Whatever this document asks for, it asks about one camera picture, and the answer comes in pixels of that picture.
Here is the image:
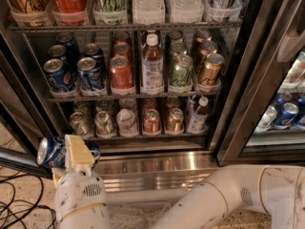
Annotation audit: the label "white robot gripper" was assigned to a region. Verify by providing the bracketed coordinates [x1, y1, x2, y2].
[51, 135, 111, 229]

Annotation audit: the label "blue pepsi can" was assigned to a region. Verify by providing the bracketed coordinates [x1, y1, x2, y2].
[48, 45, 73, 67]
[37, 136, 100, 168]
[43, 58, 75, 93]
[274, 102, 298, 129]

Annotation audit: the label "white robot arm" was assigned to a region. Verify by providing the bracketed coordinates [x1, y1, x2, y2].
[54, 135, 305, 229]

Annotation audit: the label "bottom shelf left silver can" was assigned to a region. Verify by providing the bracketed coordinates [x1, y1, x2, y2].
[70, 112, 92, 139]

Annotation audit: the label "shelf silver can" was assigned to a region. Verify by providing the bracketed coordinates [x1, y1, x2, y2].
[94, 111, 114, 137]
[70, 112, 92, 139]
[207, 0, 241, 22]

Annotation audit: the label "left open fridge door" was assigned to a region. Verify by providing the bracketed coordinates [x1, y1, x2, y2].
[0, 51, 60, 177]

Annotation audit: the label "bottom shelf water bottle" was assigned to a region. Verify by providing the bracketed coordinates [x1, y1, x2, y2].
[116, 109, 138, 137]

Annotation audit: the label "front blue pepsi can second row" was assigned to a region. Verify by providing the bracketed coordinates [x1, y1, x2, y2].
[77, 57, 104, 92]

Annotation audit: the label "blue pepsi can second row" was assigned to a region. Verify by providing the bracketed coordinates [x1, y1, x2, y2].
[83, 43, 106, 70]
[77, 57, 104, 92]

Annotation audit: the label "bottom shelf red can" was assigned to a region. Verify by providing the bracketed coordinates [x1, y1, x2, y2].
[143, 109, 160, 135]

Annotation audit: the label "front red soda can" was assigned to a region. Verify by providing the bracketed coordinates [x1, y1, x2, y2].
[110, 56, 133, 90]

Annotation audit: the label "red soda can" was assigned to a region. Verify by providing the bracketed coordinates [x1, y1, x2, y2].
[112, 43, 132, 59]
[113, 31, 132, 44]
[110, 56, 133, 90]

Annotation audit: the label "bottom shelf gold can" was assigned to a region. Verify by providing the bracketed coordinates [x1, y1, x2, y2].
[166, 108, 184, 134]

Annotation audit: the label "shelf gold can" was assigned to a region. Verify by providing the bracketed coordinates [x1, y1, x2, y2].
[9, 0, 51, 27]
[166, 108, 184, 134]

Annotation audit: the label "rear blue pepsi can second row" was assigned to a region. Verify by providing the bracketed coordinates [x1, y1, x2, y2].
[83, 43, 106, 70]

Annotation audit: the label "middle red soda can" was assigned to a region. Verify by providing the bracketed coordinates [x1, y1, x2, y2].
[112, 43, 132, 59]

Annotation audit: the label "rear red soda can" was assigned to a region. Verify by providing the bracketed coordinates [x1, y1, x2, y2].
[113, 31, 132, 44]

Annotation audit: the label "bottom shelf tea bottle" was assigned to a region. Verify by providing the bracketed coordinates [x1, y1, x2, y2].
[187, 95, 209, 134]

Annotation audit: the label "front green soda can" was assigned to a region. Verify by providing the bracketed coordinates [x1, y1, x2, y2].
[170, 54, 193, 87]

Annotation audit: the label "green soda can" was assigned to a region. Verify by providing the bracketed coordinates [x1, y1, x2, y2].
[170, 54, 193, 87]
[169, 42, 188, 64]
[166, 31, 184, 45]

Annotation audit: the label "middle green soda can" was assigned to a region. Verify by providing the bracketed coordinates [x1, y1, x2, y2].
[169, 42, 188, 64]

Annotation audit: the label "top shelf green can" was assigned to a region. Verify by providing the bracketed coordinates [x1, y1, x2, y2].
[93, 0, 127, 25]

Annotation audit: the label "top shelf red coca-cola can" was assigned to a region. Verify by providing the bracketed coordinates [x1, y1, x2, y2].
[53, 0, 87, 25]

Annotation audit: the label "top shelf gold can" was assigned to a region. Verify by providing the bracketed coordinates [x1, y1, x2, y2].
[9, 0, 51, 27]

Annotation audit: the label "front gold soda can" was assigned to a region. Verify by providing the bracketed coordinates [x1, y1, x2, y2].
[198, 53, 224, 86]

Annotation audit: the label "gold soda can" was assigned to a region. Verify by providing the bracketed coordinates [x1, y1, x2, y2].
[196, 40, 217, 65]
[192, 29, 212, 48]
[198, 53, 224, 86]

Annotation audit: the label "rear green soda can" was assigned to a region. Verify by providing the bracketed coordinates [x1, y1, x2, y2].
[166, 31, 184, 45]

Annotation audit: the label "top shelf clear water bottle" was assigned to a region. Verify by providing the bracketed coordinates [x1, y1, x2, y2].
[132, 0, 165, 25]

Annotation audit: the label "middle gold soda can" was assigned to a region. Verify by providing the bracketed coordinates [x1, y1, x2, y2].
[196, 40, 217, 65]

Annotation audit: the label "rear gold soda can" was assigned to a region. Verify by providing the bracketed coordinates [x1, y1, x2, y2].
[192, 29, 212, 48]

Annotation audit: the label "right glass fridge door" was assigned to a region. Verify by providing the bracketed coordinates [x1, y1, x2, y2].
[215, 0, 305, 166]

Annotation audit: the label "blue pepsi can behind glass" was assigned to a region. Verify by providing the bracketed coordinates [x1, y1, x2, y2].
[274, 102, 298, 129]

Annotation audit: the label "top shelf silver can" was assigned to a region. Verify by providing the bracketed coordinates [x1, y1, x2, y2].
[207, 0, 241, 22]

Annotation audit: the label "clear plastic bin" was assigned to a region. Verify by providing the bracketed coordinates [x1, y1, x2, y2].
[106, 189, 189, 229]

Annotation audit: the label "brown tea bottle white cap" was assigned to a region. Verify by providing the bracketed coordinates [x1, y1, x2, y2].
[141, 33, 164, 94]

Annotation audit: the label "black cables on floor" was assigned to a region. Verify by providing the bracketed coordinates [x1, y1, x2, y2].
[0, 165, 58, 229]

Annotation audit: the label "middle wire shelf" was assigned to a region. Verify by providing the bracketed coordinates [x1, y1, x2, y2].
[48, 90, 220, 102]

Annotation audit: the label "wire shelf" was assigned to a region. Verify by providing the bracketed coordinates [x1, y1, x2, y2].
[9, 20, 242, 33]
[48, 90, 220, 102]

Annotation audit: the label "top wire shelf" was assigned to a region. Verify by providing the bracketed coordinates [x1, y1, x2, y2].
[9, 20, 242, 33]

